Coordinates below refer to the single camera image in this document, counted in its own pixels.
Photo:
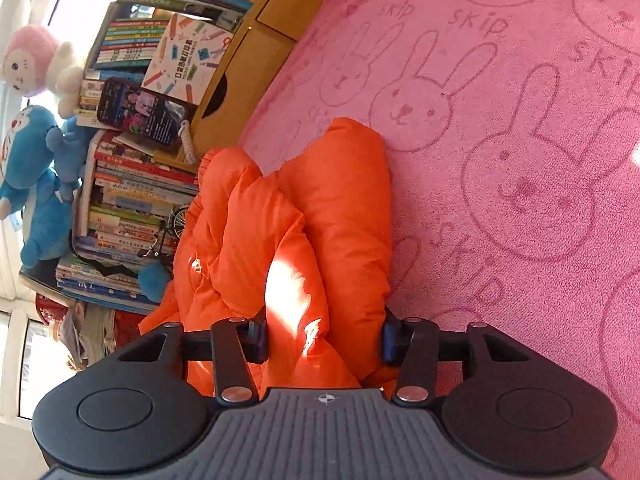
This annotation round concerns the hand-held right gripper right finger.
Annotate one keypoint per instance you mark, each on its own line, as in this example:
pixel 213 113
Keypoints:
pixel 390 345

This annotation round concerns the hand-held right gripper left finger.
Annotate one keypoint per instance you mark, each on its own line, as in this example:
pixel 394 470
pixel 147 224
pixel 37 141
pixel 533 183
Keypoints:
pixel 257 342

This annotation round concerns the orange puffer jacket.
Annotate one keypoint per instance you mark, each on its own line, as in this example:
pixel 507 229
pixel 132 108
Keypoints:
pixel 310 210

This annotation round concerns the blue plush ball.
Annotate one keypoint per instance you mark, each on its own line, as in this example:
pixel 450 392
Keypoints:
pixel 154 282

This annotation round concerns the miniature bicycle model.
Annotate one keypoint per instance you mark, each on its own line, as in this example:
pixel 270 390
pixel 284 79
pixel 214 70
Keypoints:
pixel 177 222

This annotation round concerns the stack of paper workbooks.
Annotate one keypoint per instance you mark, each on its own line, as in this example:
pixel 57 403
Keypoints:
pixel 95 330

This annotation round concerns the row of tall blue books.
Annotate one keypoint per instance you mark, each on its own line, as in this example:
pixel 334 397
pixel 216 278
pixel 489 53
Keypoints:
pixel 100 290

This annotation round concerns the row of thick assorted books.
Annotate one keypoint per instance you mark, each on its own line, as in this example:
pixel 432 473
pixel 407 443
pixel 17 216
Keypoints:
pixel 135 195

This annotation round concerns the red ornament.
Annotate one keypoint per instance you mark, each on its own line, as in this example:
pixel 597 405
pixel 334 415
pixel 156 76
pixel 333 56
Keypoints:
pixel 50 310

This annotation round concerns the grey laptop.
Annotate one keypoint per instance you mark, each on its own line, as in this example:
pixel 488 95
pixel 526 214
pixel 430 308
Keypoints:
pixel 45 285

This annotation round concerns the smartphone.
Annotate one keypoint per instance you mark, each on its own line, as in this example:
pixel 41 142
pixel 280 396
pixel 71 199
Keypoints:
pixel 140 110

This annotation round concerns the small blue plush toy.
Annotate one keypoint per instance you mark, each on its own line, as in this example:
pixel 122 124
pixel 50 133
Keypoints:
pixel 70 150

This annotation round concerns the wooden drawer organizer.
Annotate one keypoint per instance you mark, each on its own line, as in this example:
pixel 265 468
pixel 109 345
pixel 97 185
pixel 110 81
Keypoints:
pixel 250 60

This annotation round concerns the blue cat plush toy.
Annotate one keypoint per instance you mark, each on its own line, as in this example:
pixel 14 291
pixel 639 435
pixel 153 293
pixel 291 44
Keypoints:
pixel 25 135

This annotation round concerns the row of thin green books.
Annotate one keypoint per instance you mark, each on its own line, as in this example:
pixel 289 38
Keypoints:
pixel 130 40

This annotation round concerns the pink and white sheep plush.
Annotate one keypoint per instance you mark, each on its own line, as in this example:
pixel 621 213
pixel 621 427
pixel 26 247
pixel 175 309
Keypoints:
pixel 30 65

